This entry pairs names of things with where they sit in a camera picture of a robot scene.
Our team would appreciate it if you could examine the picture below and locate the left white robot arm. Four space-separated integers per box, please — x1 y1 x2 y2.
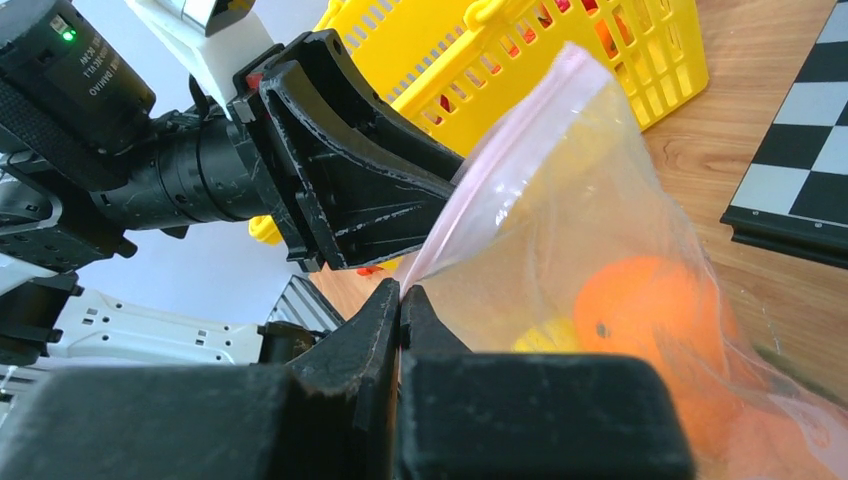
1 1 463 367

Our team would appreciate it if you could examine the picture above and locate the clear zip top bag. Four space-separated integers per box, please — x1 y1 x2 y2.
396 43 847 479

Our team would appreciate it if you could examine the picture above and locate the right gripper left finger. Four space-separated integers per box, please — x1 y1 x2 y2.
1 279 400 479

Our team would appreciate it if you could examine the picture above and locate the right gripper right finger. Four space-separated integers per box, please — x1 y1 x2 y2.
399 286 696 479

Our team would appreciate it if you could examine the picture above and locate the black white checkerboard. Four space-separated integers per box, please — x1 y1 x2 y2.
720 1 847 268

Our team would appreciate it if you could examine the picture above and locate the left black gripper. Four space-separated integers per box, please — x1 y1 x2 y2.
92 29 463 270

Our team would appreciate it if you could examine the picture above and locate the yellow lemon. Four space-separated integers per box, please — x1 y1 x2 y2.
511 318 581 353

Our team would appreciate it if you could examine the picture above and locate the small orange item on table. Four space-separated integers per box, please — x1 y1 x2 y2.
356 265 383 276

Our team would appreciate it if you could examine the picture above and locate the yellow plastic basket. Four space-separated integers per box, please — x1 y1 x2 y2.
248 0 710 248

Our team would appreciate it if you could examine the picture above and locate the orange tangerine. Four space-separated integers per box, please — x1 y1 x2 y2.
574 256 741 458

